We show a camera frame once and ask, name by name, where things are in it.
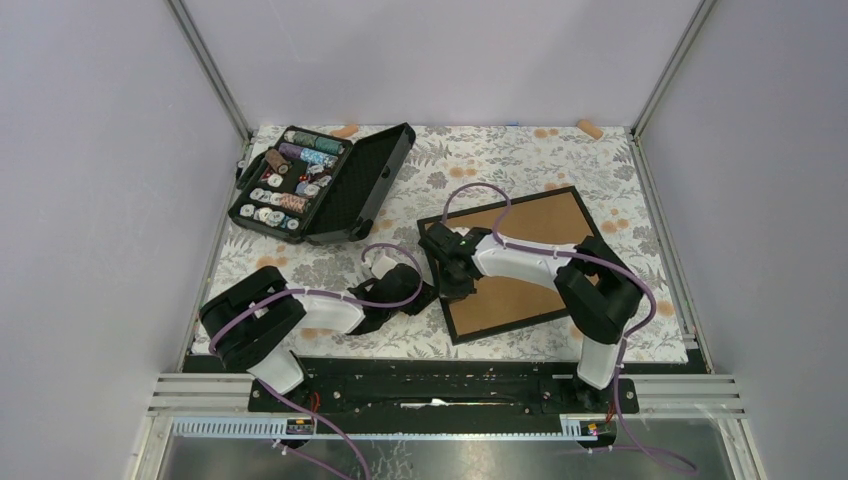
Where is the brown cardboard backing board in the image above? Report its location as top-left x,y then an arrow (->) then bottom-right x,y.
440,186 -> 600,344

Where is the black picture frame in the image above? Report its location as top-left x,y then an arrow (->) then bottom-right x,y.
415,185 -> 605,346

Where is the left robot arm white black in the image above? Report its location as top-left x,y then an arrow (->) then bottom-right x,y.
199,253 -> 437,411

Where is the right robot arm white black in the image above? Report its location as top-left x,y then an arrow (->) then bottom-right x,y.
419,222 -> 649,412

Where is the floral patterned table mat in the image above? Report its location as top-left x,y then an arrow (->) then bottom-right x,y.
190,124 -> 692,364

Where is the black open poker chip case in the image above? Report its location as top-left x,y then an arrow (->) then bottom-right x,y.
228,123 -> 416,245

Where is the left wooden cork piece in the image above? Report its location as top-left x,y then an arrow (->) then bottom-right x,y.
330,124 -> 360,138

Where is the wooden cork piece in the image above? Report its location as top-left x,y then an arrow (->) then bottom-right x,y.
576,119 -> 604,140
330,124 -> 360,138

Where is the right wooden cork piece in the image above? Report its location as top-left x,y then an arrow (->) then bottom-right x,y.
576,119 -> 604,140

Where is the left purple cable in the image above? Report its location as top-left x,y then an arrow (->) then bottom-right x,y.
207,242 -> 425,480

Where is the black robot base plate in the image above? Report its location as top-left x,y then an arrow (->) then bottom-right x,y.
182,354 -> 708,436

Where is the white slotted cable duct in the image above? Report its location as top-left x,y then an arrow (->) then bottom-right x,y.
172,417 -> 599,443

